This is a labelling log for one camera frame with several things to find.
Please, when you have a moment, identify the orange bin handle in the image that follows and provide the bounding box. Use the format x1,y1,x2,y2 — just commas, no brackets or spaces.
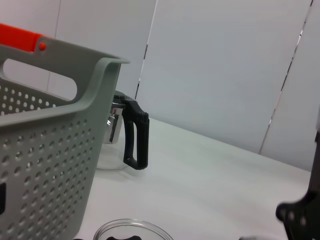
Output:
0,22,47,54

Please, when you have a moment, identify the grey-green perforated storage bin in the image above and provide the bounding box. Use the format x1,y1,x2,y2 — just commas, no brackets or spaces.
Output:
0,34,131,240

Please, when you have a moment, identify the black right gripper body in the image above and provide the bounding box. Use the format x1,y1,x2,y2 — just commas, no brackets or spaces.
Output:
306,129,320,198

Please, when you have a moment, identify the glass teacup black holder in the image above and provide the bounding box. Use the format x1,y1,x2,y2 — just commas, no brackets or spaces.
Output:
93,218,174,240

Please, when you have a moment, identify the glass teapot with black handle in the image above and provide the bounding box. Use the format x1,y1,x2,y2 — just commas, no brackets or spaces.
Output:
96,90,150,171

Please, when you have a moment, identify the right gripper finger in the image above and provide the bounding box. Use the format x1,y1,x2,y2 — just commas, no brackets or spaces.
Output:
276,191,320,240

